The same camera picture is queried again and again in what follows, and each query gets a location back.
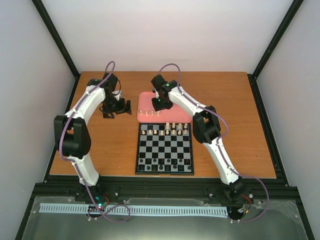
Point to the light blue cable duct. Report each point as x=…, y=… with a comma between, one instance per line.
x=136, y=210

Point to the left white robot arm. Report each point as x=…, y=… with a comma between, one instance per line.
x=71, y=134

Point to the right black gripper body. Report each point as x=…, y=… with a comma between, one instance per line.
x=163, y=104

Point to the pink plastic tray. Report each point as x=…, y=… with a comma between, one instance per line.
x=175, y=114

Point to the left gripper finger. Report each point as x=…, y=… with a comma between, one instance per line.
x=128, y=108
x=107, y=114

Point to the black aluminium frame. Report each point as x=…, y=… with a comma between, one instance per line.
x=63, y=186

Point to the black chess piece row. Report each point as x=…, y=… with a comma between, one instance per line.
x=164, y=165

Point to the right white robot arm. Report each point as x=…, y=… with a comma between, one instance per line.
x=206, y=130

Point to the black and white chessboard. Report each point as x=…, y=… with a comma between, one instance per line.
x=164, y=146

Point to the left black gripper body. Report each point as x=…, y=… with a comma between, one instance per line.
x=111, y=105

